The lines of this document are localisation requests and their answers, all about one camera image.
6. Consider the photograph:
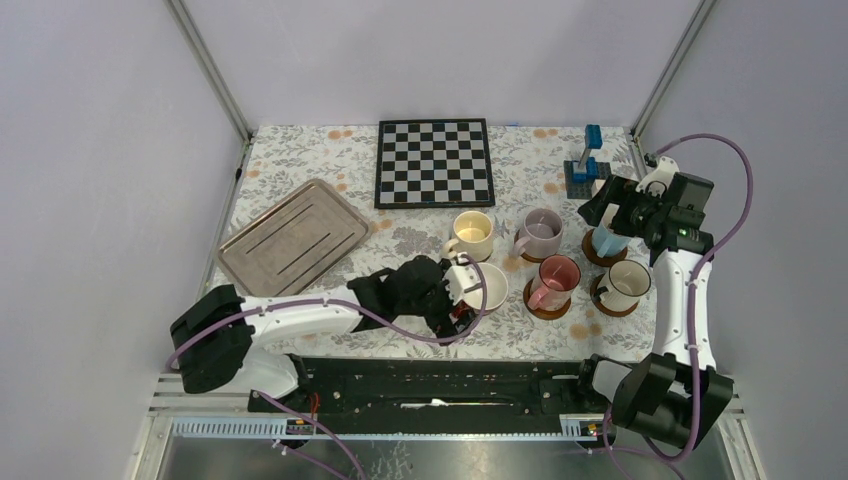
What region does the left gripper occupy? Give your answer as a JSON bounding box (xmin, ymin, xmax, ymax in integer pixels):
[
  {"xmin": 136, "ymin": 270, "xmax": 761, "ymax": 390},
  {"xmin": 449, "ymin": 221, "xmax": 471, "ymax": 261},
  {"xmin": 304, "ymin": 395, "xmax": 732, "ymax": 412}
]
[{"xmin": 398, "ymin": 260, "xmax": 475, "ymax": 344}]

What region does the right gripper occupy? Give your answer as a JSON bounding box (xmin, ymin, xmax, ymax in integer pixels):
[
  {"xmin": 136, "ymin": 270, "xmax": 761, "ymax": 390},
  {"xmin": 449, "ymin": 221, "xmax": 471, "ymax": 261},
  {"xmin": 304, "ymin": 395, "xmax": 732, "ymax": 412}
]
[{"xmin": 577, "ymin": 174, "xmax": 668, "ymax": 239}]

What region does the light blue mug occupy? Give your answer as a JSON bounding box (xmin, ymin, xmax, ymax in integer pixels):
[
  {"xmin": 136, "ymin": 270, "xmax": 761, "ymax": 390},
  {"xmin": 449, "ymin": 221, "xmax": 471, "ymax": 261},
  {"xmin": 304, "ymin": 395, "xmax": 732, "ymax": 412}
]
[{"xmin": 590, "ymin": 224, "xmax": 630, "ymax": 258}]

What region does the lilac mug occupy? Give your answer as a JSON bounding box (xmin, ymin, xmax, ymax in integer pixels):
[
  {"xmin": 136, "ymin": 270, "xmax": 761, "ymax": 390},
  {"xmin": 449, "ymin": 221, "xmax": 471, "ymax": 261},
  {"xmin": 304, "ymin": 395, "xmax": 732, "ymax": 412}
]
[{"xmin": 518, "ymin": 208, "xmax": 564, "ymax": 242}]

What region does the pink mug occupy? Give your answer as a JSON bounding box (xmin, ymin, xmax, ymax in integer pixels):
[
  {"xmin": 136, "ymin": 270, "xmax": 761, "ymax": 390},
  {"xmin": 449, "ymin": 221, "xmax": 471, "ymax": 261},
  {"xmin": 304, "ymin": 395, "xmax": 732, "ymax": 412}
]
[{"xmin": 529, "ymin": 254, "xmax": 582, "ymax": 310}]

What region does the white mug dark red outside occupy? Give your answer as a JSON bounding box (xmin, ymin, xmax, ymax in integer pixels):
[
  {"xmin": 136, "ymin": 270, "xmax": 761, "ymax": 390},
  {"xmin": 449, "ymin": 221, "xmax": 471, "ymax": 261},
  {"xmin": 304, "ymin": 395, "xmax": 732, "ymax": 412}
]
[{"xmin": 463, "ymin": 263, "xmax": 509, "ymax": 315}]

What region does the white mug black rim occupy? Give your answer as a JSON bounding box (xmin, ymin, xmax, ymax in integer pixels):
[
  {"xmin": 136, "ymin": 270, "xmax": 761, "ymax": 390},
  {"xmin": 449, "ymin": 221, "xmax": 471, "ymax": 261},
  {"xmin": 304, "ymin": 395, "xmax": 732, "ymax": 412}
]
[{"xmin": 592, "ymin": 259, "xmax": 652, "ymax": 316}]

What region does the cream yellow mug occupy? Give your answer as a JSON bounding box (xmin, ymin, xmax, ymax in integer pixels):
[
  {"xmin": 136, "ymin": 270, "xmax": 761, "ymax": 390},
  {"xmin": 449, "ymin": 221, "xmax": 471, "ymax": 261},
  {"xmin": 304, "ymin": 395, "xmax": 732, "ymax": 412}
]
[{"xmin": 441, "ymin": 211, "xmax": 494, "ymax": 262}]

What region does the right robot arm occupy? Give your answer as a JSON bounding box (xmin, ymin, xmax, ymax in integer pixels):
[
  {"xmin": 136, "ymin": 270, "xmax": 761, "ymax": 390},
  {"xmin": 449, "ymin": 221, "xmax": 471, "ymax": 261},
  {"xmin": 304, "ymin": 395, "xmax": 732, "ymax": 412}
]
[{"xmin": 573, "ymin": 173, "xmax": 734, "ymax": 455}]

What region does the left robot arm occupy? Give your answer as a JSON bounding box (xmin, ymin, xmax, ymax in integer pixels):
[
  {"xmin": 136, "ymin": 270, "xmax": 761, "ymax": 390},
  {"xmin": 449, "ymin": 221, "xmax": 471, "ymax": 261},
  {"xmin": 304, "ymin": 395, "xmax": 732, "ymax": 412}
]
[{"xmin": 166, "ymin": 254, "xmax": 489, "ymax": 411}]

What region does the blue grey brick tower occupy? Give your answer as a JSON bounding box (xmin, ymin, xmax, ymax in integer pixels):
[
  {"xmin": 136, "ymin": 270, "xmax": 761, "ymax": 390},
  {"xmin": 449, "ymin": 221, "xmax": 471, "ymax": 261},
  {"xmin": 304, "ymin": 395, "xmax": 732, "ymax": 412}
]
[{"xmin": 563, "ymin": 124, "xmax": 611, "ymax": 200}]

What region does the metal tray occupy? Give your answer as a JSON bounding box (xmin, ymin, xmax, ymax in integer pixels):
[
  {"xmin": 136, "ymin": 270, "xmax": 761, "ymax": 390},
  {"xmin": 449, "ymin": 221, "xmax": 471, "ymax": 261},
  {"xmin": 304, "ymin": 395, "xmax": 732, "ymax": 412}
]
[{"xmin": 217, "ymin": 179, "xmax": 371, "ymax": 297}]

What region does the black white chessboard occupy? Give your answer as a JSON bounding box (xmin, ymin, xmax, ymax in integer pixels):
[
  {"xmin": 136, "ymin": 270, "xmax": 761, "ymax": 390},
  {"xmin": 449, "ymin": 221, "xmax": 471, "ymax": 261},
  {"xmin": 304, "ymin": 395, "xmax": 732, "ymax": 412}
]
[{"xmin": 374, "ymin": 118, "xmax": 496, "ymax": 210}]

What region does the floral tablecloth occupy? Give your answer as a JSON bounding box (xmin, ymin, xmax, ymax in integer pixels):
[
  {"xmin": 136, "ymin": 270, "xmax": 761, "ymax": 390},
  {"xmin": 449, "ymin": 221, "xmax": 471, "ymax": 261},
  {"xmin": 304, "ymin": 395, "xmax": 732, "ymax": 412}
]
[{"xmin": 227, "ymin": 125, "xmax": 656, "ymax": 361}]

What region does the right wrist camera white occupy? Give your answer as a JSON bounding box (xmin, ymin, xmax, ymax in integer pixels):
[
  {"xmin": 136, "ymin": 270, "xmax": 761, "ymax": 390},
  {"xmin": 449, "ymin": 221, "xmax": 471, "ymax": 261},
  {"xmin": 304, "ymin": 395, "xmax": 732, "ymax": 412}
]
[{"xmin": 636, "ymin": 156, "xmax": 679, "ymax": 198}]

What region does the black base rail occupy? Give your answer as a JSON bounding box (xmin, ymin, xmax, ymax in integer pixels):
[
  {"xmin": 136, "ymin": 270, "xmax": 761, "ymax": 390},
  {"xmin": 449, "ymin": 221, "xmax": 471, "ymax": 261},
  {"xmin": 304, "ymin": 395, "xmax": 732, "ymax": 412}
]
[{"xmin": 182, "ymin": 355, "xmax": 709, "ymax": 436}]

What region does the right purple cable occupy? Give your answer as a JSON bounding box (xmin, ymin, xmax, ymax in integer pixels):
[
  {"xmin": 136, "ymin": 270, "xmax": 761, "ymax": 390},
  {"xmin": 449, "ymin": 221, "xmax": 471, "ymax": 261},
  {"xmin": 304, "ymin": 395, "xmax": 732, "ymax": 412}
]
[{"xmin": 582, "ymin": 133, "xmax": 755, "ymax": 480}]

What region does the purple cable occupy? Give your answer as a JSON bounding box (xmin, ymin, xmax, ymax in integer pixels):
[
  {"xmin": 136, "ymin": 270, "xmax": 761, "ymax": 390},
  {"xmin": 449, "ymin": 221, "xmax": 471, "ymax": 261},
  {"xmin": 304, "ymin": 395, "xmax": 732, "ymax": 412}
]
[
  {"xmin": 165, "ymin": 254, "xmax": 490, "ymax": 480},
  {"xmin": 582, "ymin": 133, "xmax": 755, "ymax": 480}
]

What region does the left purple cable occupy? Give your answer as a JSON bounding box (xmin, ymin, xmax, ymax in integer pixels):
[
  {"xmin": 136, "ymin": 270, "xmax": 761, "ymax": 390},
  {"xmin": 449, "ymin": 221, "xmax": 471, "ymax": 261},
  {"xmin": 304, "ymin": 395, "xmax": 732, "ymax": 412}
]
[{"xmin": 165, "ymin": 254, "xmax": 490, "ymax": 480}]

